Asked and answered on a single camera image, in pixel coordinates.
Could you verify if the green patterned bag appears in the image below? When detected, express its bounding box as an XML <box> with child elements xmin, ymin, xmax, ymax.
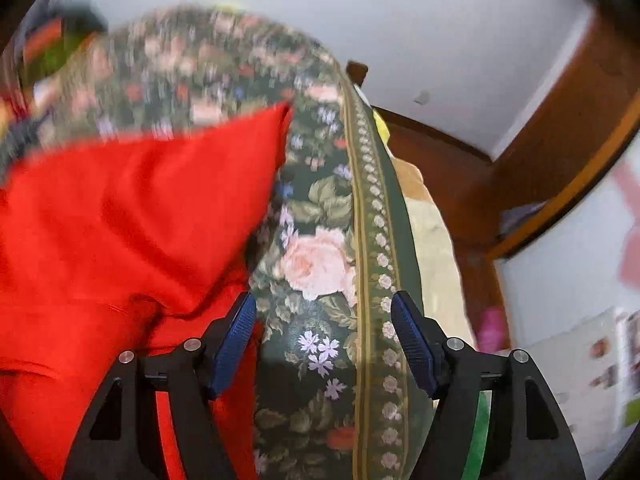
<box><xmin>18</xmin><ymin>32</ymin><xmax>96</xmax><ymax>86</ymax></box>

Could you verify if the floral green bedspread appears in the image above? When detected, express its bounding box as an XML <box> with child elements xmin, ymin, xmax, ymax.
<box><xmin>41</xmin><ymin>6</ymin><xmax>432</xmax><ymax>479</ymax></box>

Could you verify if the orange box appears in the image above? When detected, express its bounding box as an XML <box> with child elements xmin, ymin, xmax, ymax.
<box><xmin>22</xmin><ymin>18</ymin><xmax>63</xmax><ymax>63</ymax></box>

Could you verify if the beige orange blanket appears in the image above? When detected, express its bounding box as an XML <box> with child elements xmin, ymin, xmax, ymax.
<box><xmin>372</xmin><ymin>109</ymin><xmax>478</xmax><ymax>351</ymax></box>

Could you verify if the red fleece zip pullover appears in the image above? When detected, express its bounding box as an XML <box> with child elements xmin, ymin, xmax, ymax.
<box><xmin>1</xmin><ymin>103</ymin><xmax>291</xmax><ymax>479</ymax></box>

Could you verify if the navy dotted garment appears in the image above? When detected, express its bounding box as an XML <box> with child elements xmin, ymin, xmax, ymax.
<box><xmin>0</xmin><ymin>114</ymin><xmax>49</xmax><ymax>184</ymax></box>

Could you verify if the brown wooden door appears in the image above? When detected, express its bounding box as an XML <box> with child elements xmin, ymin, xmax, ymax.
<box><xmin>488</xmin><ymin>11</ymin><xmax>639</xmax><ymax>260</ymax></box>

